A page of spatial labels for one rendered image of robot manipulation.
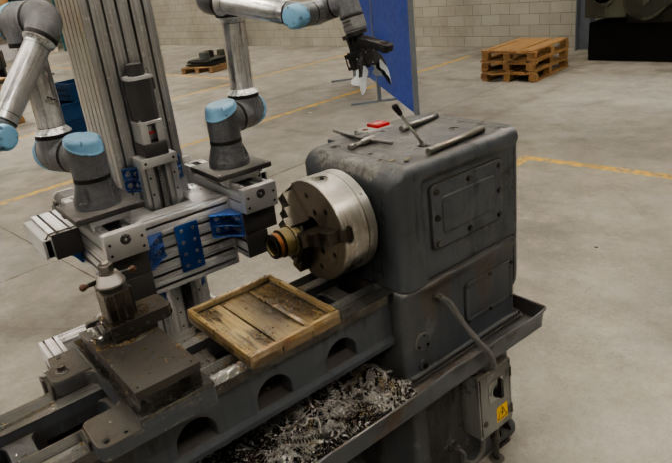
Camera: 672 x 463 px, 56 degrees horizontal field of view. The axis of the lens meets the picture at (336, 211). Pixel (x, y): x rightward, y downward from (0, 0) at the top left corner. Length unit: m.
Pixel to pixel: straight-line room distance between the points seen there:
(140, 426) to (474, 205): 1.18
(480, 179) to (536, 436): 1.15
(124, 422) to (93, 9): 1.33
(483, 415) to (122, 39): 1.80
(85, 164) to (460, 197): 1.17
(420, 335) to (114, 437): 0.97
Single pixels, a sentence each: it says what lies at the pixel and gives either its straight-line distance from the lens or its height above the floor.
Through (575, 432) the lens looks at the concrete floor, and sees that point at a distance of 2.79.
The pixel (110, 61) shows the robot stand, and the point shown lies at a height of 1.59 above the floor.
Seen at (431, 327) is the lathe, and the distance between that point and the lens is 2.07.
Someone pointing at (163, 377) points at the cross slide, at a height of 0.97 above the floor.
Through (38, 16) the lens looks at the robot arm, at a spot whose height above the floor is 1.76.
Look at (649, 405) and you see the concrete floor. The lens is 2.99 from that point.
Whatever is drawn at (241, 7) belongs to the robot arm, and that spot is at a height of 1.71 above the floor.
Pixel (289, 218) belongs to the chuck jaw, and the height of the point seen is 1.14.
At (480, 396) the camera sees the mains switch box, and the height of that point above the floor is 0.37.
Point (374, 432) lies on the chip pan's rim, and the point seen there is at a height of 0.56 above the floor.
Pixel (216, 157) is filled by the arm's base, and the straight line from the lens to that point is 2.32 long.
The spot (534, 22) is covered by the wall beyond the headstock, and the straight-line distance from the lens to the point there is 12.57.
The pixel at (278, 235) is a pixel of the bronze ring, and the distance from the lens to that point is 1.79.
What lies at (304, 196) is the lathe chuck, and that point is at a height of 1.19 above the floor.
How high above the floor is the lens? 1.81
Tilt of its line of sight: 21 degrees down
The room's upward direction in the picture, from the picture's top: 7 degrees counter-clockwise
